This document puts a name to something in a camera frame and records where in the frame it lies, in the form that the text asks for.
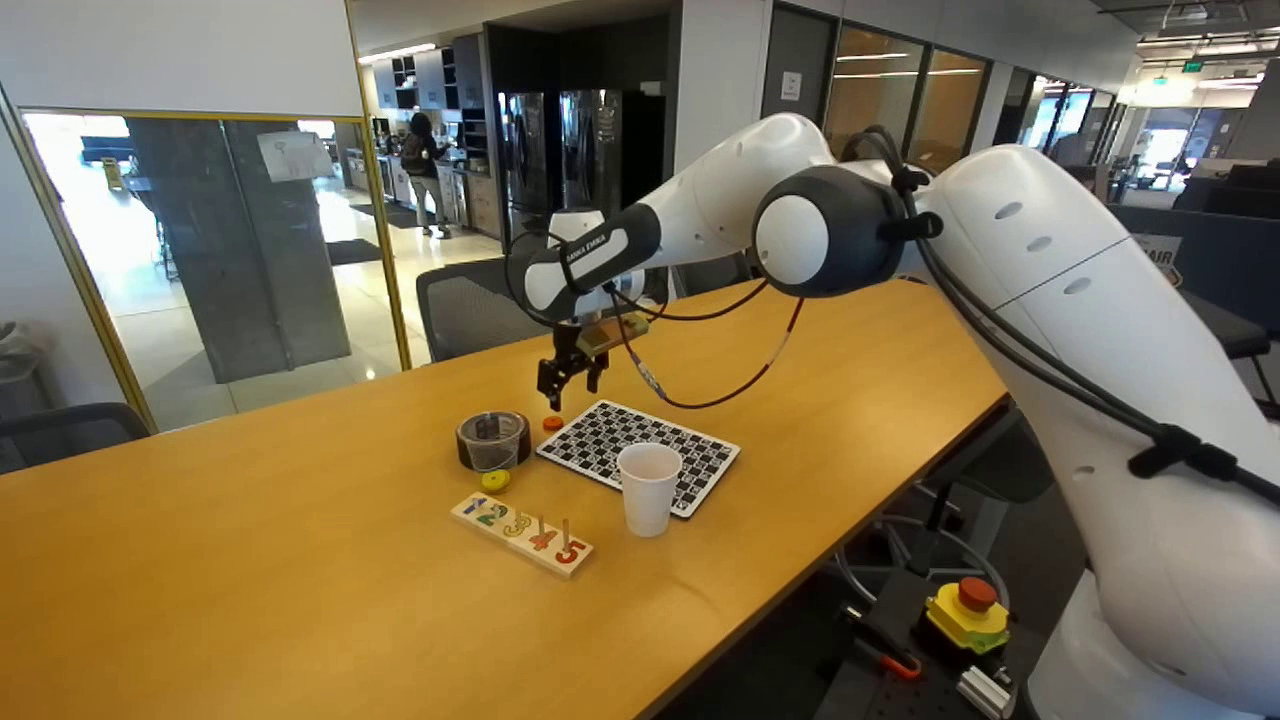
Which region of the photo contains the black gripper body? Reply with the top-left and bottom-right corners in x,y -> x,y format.
537,324 -> 610,391

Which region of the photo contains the grey office chair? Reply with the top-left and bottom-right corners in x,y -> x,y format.
417,260 -> 539,359

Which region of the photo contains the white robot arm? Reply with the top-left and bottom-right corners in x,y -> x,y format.
511,113 -> 1280,720

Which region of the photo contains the yellow red emergency stop button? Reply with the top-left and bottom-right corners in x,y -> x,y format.
925,575 -> 1007,658

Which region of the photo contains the black white checkerboard plate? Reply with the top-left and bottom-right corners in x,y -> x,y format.
537,400 -> 742,519

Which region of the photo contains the clear plastic cup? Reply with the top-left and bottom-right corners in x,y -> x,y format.
457,413 -> 530,474

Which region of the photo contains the standing person in background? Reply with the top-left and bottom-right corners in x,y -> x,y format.
401,113 -> 449,239

